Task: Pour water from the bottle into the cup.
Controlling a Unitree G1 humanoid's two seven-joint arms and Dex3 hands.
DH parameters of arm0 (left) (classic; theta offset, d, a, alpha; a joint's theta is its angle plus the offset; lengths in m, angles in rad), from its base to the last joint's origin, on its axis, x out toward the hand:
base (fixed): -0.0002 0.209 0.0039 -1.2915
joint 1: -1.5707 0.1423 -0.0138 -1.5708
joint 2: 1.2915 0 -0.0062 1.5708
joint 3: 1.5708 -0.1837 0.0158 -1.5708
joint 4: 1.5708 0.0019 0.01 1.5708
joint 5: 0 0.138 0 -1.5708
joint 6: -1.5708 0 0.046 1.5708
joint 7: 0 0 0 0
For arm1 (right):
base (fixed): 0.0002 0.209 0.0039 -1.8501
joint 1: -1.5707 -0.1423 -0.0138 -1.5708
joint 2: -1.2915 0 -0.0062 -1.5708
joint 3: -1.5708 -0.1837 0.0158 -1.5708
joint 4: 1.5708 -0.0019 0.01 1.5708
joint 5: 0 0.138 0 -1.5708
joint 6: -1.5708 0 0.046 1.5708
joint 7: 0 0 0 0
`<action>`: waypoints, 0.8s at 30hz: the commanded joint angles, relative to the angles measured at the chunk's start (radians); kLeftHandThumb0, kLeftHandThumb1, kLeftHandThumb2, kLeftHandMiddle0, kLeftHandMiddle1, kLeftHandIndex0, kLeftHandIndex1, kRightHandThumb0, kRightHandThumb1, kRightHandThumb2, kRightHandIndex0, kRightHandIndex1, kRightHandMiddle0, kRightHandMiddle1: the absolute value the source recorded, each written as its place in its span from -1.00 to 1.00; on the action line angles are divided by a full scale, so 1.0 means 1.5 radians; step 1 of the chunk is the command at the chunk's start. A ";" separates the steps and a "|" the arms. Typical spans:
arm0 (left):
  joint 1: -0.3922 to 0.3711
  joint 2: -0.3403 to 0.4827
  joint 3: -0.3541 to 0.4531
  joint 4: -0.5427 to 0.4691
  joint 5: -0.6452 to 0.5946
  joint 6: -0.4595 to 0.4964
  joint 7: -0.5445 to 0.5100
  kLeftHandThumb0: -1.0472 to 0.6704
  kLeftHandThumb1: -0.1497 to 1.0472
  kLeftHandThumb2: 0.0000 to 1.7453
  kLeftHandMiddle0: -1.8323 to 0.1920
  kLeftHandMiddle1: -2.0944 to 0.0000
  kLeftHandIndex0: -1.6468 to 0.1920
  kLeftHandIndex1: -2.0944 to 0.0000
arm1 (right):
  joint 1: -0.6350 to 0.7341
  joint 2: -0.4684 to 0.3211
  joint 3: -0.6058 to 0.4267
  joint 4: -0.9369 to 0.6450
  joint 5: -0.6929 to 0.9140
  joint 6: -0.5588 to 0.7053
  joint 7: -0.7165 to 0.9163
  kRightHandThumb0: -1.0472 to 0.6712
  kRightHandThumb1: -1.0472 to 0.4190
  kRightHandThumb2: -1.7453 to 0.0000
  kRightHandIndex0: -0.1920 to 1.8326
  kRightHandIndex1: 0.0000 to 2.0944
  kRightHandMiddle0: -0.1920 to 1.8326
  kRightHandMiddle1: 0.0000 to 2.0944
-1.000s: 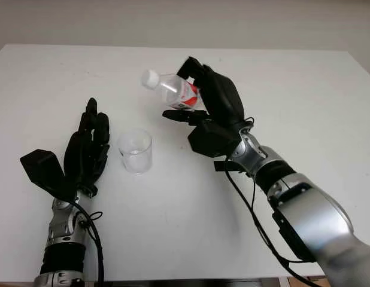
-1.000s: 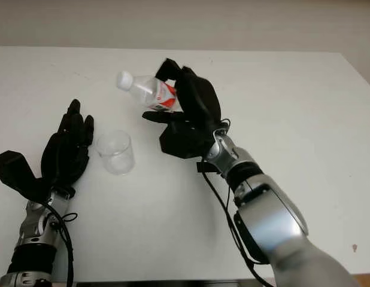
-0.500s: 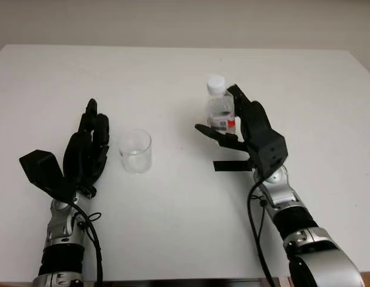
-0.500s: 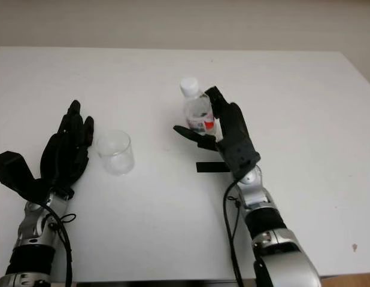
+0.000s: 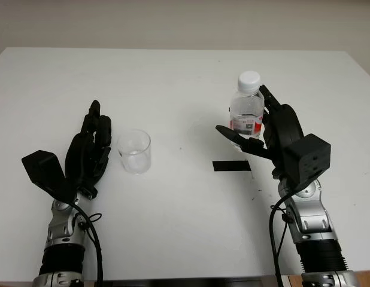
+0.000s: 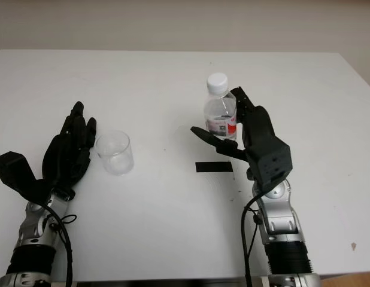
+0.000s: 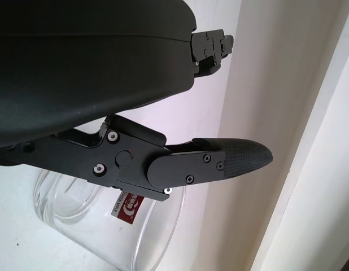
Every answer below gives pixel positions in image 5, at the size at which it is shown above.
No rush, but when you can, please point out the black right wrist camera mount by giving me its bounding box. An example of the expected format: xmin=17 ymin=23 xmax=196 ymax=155
xmin=283 ymin=133 xmax=332 ymax=192

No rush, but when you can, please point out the clear plastic water bottle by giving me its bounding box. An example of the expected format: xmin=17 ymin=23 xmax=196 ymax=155
xmin=226 ymin=71 xmax=266 ymax=153

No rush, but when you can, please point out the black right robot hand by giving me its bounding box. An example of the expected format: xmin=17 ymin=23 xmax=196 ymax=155
xmin=215 ymin=84 xmax=305 ymax=182

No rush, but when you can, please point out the black tape strip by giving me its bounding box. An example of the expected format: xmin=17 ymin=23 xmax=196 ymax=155
xmin=212 ymin=160 xmax=252 ymax=173

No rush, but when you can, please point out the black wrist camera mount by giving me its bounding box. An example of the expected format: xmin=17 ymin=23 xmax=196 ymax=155
xmin=283 ymin=133 xmax=332 ymax=192
xmin=21 ymin=151 xmax=78 ymax=200

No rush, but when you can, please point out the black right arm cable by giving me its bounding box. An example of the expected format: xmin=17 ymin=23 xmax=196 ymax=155
xmin=269 ymin=188 xmax=293 ymax=287

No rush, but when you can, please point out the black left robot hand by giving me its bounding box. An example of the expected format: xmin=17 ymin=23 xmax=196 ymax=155
xmin=64 ymin=100 xmax=113 ymax=200

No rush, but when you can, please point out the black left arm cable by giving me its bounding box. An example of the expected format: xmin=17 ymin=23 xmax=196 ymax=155
xmin=64 ymin=200 xmax=104 ymax=287

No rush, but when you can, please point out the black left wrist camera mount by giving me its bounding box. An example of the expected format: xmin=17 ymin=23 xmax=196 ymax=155
xmin=21 ymin=151 xmax=78 ymax=200

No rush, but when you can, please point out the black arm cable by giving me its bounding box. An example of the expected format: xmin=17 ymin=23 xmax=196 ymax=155
xmin=269 ymin=188 xmax=293 ymax=287
xmin=64 ymin=200 xmax=104 ymax=287

